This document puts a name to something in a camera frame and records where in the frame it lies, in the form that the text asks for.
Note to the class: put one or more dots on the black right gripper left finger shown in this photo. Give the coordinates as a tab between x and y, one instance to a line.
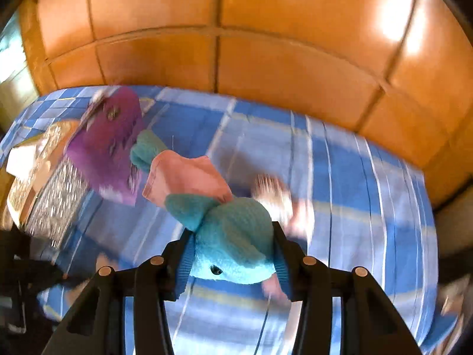
94	324

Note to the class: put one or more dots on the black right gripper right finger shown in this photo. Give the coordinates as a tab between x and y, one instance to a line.
370	324

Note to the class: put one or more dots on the teal plush toy pink wings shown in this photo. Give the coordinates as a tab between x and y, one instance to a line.
234	235

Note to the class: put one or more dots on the blue plaid bed sheet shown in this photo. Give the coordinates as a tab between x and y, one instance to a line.
370	209

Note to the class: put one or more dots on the small plush doll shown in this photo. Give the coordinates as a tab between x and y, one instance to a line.
295	216

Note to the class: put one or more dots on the patterned open box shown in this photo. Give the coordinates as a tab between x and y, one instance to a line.
47	190

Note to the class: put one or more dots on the orange wooden wardrobe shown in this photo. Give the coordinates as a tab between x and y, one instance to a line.
398	72

